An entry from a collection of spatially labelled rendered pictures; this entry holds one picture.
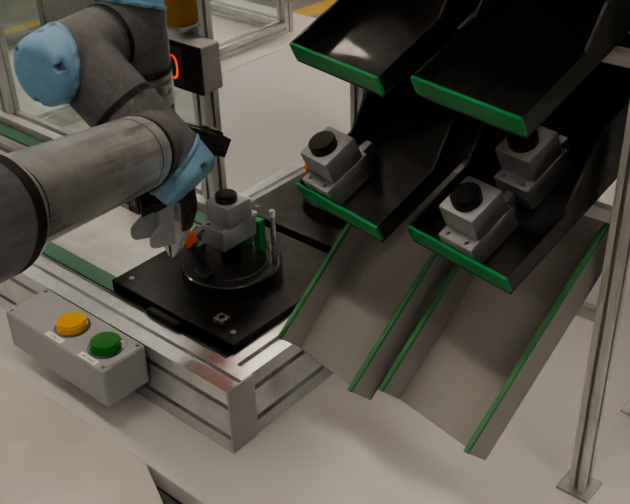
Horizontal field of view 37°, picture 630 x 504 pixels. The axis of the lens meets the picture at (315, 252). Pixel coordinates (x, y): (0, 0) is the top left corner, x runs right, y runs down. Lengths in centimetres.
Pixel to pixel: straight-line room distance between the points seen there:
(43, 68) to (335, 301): 43
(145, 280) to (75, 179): 59
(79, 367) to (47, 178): 55
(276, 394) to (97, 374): 23
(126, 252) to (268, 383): 41
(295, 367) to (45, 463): 33
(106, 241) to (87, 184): 77
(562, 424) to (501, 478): 13
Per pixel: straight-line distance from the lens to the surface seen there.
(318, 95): 215
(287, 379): 123
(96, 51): 99
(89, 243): 155
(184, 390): 121
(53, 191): 73
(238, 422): 118
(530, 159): 92
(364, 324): 110
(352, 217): 98
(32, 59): 98
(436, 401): 105
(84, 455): 124
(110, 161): 82
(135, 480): 120
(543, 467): 120
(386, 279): 111
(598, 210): 97
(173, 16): 138
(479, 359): 104
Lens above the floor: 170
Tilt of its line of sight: 32 degrees down
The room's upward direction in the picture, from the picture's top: 2 degrees counter-clockwise
